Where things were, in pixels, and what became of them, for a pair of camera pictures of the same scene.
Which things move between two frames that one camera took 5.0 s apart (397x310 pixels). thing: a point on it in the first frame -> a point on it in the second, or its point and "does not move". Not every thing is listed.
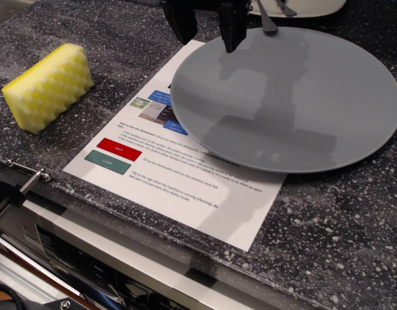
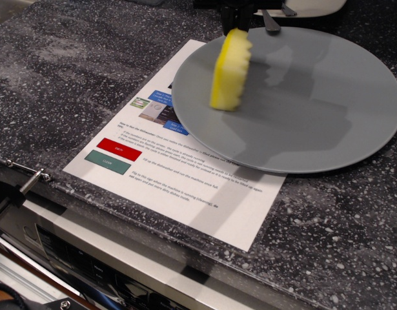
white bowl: x=302 y=8 does not move
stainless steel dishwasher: x=104 y=267 does not move
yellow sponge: x=37 y=93 -> x=231 y=71
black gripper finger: x=181 y=15 -> x=228 y=17
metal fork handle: x=286 y=10 does not move
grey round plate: x=288 y=101 does not move
